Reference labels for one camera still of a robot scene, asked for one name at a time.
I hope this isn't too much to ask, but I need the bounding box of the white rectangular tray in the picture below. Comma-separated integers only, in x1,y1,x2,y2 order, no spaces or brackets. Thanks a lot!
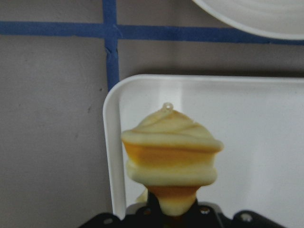
103,75,304,228

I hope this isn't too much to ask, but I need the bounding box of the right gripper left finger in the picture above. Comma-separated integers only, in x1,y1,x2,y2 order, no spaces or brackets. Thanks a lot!
79,213,122,228

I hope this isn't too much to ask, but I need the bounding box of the sliced yellow bread loaf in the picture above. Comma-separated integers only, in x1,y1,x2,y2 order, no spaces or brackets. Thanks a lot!
121,103,223,217

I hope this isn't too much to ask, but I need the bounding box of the white round plate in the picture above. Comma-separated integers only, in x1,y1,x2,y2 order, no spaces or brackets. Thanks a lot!
194,0,304,40

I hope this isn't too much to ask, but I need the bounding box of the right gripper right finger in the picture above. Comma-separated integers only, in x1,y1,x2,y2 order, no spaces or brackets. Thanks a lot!
231,210,284,228

